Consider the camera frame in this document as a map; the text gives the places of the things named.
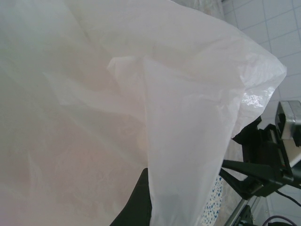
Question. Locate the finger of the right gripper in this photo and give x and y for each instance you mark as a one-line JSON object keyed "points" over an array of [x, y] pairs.
{"points": [[258, 181]]}

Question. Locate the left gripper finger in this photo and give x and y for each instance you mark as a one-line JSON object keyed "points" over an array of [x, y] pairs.
{"points": [[137, 202]]}

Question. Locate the translucent white plastic bag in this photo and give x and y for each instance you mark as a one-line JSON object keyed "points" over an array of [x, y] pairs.
{"points": [[94, 94]]}

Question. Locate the speckled white round plate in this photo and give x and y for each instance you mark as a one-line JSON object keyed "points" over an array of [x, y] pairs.
{"points": [[212, 202]]}

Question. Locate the long aluminium base rail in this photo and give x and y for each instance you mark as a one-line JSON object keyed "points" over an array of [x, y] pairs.
{"points": [[240, 212]]}

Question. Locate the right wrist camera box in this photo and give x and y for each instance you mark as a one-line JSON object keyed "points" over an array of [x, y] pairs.
{"points": [[290, 131]]}

